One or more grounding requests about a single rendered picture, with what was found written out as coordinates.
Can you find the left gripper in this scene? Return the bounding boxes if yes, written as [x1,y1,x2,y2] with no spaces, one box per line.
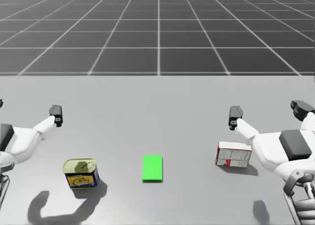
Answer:
[0,99,63,165]

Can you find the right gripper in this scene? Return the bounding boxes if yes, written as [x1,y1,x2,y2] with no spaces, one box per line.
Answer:
[227,99,315,184]

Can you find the red and white carton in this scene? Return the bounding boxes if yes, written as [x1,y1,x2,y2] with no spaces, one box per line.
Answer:
[215,141,252,168]

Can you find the green and blue rectangular can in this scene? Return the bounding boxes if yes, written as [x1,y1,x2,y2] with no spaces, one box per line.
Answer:
[63,158,100,190]

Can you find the green pad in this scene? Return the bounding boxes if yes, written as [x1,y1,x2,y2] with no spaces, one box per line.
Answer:
[141,155,163,182]

